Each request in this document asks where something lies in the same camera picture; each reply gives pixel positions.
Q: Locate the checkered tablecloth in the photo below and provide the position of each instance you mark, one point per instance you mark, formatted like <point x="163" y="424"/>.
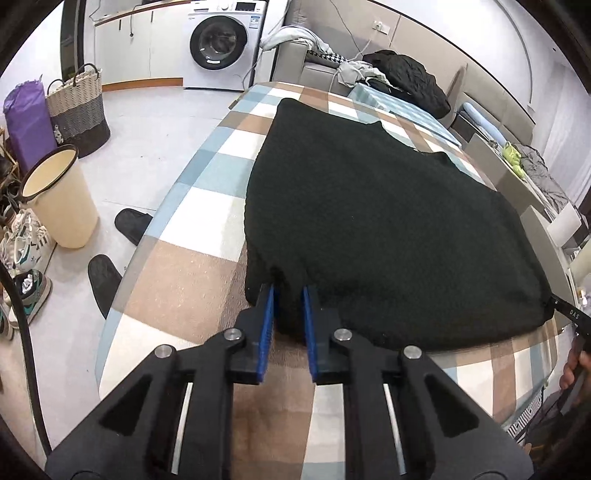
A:
<point x="186" y="282"/>

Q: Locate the grey sofa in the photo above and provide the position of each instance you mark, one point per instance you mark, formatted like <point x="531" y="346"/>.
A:
<point x="343" y="25"/>

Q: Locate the grey blanket on bed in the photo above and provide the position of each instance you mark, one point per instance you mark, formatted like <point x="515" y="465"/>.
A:
<point x="534" y="166"/>

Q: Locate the person's right hand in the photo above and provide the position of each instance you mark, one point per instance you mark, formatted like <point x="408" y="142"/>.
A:
<point x="576" y="358"/>

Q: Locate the white green sneaker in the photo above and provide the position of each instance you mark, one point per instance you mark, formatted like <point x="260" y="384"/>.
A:
<point x="34" y="288"/>

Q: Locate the white paper towel roll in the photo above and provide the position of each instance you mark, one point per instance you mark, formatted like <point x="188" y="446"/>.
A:
<point x="564" y="226"/>

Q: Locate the beige side cabinet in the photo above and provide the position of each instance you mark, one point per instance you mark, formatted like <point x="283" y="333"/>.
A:
<point x="516" y="191"/>

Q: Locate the purple bag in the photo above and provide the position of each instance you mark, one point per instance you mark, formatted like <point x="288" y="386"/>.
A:
<point x="28" y="123"/>

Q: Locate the black knit sweater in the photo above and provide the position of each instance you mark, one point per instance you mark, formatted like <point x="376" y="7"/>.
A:
<point x="407" y="247"/>

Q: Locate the white washing machine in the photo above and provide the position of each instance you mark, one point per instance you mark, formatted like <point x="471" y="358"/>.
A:
<point x="222" y="41"/>

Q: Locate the cream waste bin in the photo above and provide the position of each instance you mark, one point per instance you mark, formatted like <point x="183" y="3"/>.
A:
<point x="56" y="191"/>

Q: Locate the woven laundry basket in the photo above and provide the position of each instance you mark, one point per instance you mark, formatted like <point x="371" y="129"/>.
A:
<point x="77" y="112"/>

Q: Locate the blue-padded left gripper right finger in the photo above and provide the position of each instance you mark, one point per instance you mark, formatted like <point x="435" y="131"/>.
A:
<point x="405" y="418"/>

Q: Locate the blue pillow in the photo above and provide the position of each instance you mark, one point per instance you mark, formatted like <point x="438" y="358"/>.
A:
<point x="479" y="120"/>

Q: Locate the blue checkered cloth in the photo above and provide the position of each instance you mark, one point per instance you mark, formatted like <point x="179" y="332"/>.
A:
<point x="367" y="95"/>

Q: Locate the white light clothes pile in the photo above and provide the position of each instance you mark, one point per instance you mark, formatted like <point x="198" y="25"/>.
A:
<point x="354" y="71"/>

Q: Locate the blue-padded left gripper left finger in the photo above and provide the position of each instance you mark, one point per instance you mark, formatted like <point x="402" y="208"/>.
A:
<point x="170" y="417"/>

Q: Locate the green toy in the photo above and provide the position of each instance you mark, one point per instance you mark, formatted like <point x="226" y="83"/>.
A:
<point x="513" y="157"/>

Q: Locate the black jacket on sofa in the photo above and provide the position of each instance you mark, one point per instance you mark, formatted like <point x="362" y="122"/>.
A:
<point x="411" y="81"/>

